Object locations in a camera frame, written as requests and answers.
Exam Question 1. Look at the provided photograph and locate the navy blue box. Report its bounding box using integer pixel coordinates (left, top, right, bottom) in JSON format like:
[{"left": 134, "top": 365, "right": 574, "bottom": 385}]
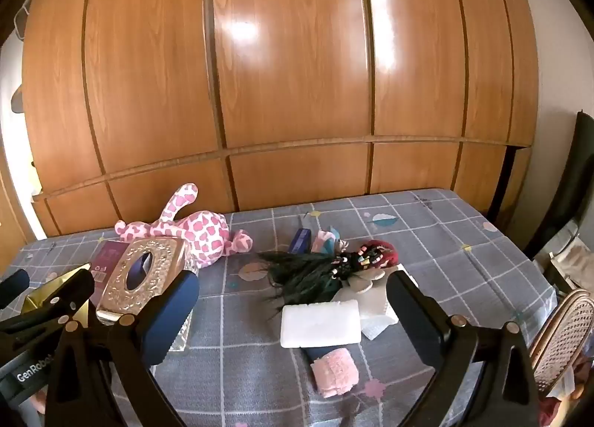
[{"left": 288, "top": 227, "right": 311, "bottom": 255}]

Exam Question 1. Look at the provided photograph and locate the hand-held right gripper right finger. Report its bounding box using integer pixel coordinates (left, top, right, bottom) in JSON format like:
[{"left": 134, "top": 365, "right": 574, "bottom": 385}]
[{"left": 387, "top": 270, "right": 541, "bottom": 427}]

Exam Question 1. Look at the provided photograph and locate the wooden wardrobe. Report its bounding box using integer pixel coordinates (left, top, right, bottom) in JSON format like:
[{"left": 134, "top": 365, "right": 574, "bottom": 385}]
[{"left": 21, "top": 0, "right": 534, "bottom": 240}]

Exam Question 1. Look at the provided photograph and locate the maroon booklet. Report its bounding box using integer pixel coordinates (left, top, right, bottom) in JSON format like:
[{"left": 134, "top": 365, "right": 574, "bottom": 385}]
[{"left": 90, "top": 242, "right": 128, "bottom": 286}]

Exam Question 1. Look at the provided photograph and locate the white doll with dark hair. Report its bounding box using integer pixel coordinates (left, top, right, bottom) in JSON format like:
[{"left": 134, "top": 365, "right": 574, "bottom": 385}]
[{"left": 255, "top": 242, "right": 400, "bottom": 312}]

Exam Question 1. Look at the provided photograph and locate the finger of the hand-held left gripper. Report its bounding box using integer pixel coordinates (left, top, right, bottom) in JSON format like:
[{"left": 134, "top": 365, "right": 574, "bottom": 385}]
[
  {"left": 0, "top": 268, "right": 96, "bottom": 346},
  {"left": 0, "top": 269, "right": 31, "bottom": 305}
]

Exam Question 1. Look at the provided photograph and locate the white folded tissue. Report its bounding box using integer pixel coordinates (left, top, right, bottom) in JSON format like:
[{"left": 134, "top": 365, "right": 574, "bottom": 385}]
[{"left": 332, "top": 288, "right": 400, "bottom": 341}]

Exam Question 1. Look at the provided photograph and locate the white rectangular pad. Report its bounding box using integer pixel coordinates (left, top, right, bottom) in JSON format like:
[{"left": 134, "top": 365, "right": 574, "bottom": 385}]
[{"left": 280, "top": 299, "right": 362, "bottom": 350}]

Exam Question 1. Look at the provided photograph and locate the dark blue cloth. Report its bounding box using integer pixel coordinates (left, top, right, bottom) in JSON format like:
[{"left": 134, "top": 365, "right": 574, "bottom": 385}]
[{"left": 301, "top": 346, "right": 344, "bottom": 363}]

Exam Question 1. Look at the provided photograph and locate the dark green chair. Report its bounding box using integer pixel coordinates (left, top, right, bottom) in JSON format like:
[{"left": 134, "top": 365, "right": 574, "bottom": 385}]
[{"left": 522, "top": 112, "right": 594, "bottom": 261}]

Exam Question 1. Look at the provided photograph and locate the bed with grey patterned sheet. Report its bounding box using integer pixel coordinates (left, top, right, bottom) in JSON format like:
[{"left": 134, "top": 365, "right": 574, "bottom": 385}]
[{"left": 0, "top": 188, "right": 560, "bottom": 427}]

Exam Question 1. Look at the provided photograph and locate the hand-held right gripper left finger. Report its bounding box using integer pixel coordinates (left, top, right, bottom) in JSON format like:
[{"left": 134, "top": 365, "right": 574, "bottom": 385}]
[{"left": 46, "top": 272, "right": 200, "bottom": 427}]

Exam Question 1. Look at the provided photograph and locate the gold embossed tissue box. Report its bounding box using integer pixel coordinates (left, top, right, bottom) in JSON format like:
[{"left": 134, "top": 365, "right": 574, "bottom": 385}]
[{"left": 95, "top": 237, "right": 189, "bottom": 316}]

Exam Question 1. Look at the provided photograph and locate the wicker chair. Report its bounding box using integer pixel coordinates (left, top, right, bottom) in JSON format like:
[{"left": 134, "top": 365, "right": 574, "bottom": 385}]
[{"left": 529, "top": 288, "right": 594, "bottom": 393}]

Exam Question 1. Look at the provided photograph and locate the pink spotted plush toy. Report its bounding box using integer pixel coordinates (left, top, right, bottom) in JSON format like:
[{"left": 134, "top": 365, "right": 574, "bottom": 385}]
[{"left": 115, "top": 183, "right": 254, "bottom": 270}]

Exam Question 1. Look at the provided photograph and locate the pink fuzzy sock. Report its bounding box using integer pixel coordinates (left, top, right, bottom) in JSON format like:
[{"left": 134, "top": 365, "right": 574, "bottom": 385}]
[{"left": 310, "top": 347, "right": 360, "bottom": 399}]

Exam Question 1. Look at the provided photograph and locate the teal and pink plush toy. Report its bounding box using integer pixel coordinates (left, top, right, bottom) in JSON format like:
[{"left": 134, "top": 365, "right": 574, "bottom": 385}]
[{"left": 310, "top": 225, "right": 349, "bottom": 255}]

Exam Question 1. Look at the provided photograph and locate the red snowman sock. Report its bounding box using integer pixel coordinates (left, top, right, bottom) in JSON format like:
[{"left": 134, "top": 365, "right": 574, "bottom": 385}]
[{"left": 366, "top": 239, "right": 401, "bottom": 267}]

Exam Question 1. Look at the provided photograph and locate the gold shiny object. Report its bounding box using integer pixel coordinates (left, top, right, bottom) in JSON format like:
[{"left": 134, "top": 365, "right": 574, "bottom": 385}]
[{"left": 25, "top": 264, "right": 94, "bottom": 330}]

